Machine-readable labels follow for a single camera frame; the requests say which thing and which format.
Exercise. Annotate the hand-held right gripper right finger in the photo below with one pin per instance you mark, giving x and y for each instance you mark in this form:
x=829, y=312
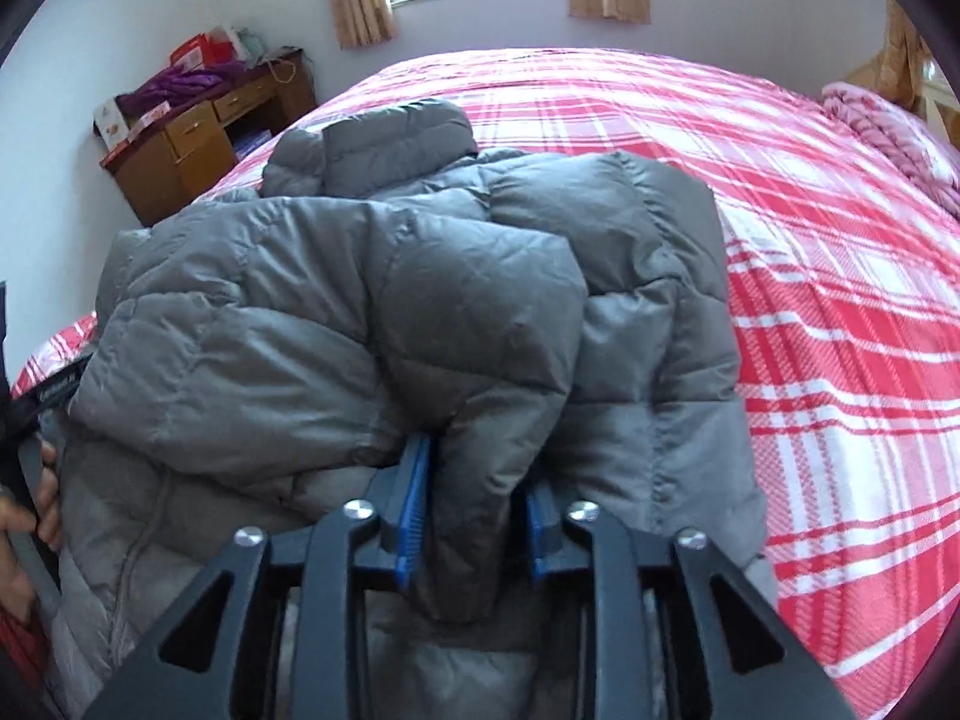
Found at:
x=535, y=534

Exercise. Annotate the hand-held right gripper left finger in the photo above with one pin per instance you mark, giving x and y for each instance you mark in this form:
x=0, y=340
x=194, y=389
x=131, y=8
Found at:
x=415, y=511

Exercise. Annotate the grey puffer jacket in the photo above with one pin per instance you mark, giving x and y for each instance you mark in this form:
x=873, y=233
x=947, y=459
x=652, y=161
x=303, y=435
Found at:
x=360, y=292

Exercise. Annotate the person's left hand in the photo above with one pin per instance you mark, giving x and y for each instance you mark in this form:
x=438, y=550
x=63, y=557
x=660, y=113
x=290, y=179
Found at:
x=46, y=491

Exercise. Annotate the white and orange box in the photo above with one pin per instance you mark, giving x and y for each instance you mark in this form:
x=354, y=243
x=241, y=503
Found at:
x=112, y=124

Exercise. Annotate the wooden desk with drawers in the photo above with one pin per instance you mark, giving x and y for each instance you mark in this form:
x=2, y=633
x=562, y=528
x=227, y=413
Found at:
x=199, y=131

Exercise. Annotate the purple cloth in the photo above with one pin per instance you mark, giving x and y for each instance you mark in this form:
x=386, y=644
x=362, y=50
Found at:
x=176, y=84

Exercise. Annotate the red plaid bed blanket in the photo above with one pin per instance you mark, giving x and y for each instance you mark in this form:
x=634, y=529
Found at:
x=817, y=300

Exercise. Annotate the red gift box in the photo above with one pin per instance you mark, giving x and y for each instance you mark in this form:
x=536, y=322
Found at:
x=201, y=51

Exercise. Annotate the pink knitted blanket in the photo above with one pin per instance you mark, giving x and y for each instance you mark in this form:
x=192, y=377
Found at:
x=896, y=131

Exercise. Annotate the light wooden furniture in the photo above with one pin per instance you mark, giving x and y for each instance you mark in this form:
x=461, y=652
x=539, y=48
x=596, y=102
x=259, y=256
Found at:
x=911, y=60

